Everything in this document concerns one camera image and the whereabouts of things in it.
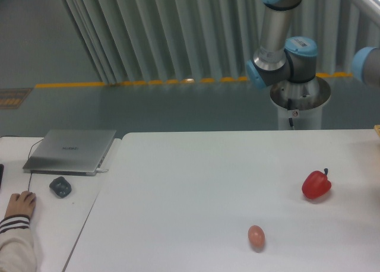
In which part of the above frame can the person's hand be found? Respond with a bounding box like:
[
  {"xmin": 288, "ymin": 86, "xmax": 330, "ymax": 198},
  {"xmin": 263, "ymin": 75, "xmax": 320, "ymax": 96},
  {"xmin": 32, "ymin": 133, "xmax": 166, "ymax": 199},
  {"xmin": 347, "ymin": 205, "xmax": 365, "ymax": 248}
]
[{"xmin": 4, "ymin": 191, "xmax": 32, "ymax": 218}]

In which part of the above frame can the white striped sleeve forearm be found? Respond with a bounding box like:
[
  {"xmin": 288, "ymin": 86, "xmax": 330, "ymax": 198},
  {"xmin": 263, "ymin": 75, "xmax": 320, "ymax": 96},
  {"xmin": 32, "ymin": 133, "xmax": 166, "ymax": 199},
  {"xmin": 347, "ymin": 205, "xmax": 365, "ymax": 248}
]
[{"xmin": 1, "ymin": 214, "xmax": 37, "ymax": 271}]

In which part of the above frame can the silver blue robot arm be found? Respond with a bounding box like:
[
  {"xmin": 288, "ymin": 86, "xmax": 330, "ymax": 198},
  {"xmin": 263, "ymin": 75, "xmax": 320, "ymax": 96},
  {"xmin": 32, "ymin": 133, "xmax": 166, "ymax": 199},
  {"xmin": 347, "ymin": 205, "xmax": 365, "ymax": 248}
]
[{"xmin": 246, "ymin": 0, "xmax": 379, "ymax": 88}]

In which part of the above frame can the red bell pepper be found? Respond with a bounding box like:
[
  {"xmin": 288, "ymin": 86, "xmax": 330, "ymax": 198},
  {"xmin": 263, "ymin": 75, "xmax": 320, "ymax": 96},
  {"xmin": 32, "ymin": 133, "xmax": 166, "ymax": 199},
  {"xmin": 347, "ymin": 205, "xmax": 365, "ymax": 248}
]
[{"xmin": 302, "ymin": 168, "xmax": 332, "ymax": 200}]

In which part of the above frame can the wooden basket corner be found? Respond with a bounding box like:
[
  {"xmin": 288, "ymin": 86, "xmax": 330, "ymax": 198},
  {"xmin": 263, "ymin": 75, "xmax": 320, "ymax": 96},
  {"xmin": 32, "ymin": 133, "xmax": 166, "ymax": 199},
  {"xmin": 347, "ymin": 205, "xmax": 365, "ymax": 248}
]
[{"xmin": 373, "ymin": 125, "xmax": 380, "ymax": 137}]

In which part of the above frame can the dark grey earbuds case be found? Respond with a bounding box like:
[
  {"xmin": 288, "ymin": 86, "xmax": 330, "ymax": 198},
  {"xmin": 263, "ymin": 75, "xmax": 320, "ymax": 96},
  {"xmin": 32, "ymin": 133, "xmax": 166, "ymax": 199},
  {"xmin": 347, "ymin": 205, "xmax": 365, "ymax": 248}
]
[{"xmin": 49, "ymin": 176, "xmax": 72, "ymax": 198}]

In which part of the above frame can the black keyboard edge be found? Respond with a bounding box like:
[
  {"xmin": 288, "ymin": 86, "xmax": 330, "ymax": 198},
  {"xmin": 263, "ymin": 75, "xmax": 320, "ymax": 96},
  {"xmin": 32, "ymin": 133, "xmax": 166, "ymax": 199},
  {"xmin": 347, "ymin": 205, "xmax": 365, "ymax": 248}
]
[{"xmin": 0, "ymin": 164, "xmax": 4, "ymax": 188}]

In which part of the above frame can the silver closed laptop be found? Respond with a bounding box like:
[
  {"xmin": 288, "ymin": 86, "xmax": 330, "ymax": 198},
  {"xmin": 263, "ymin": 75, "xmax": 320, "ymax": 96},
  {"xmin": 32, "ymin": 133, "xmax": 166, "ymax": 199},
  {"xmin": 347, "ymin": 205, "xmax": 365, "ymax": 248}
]
[{"xmin": 23, "ymin": 129, "xmax": 116, "ymax": 176}]

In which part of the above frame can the grey pleated curtain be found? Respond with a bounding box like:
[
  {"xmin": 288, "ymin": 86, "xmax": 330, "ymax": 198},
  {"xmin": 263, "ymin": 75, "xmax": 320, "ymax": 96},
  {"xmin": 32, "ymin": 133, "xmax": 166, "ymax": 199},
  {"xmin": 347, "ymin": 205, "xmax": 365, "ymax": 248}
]
[{"xmin": 63, "ymin": 0, "xmax": 379, "ymax": 84}]

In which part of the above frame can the brown egg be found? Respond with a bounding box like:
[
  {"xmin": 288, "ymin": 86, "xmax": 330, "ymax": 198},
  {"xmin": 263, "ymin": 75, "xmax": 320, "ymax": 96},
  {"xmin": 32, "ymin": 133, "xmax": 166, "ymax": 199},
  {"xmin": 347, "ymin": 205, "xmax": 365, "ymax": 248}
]
[{"xmin": 248, "ymin": 225, "xmax": 265, "ymax": 248}]

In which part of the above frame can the black mouse cable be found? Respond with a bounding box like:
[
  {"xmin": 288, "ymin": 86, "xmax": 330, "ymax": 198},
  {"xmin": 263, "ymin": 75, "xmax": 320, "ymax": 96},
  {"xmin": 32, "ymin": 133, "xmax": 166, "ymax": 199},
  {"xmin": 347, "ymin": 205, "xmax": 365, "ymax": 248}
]
[{"xmin": 27, "ymin": 137, "xmax": 45, "ymax": 193}]

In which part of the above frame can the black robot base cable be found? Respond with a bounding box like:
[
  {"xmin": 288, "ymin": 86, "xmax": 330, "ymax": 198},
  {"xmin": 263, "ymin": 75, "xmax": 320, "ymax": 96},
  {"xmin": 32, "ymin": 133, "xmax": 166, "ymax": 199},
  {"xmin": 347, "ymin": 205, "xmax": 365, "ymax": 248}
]
[{"xmin": 286, "ymin": 98, "xmax": 295, "ymax": 131}]

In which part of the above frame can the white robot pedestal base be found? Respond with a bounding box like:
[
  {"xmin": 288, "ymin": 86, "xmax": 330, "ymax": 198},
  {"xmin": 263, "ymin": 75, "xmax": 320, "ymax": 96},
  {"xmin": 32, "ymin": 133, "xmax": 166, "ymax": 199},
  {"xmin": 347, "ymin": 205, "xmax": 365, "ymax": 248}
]
[{"xmin": 270, "ymin": 77, "xmax": 331, "ymax": 130}]

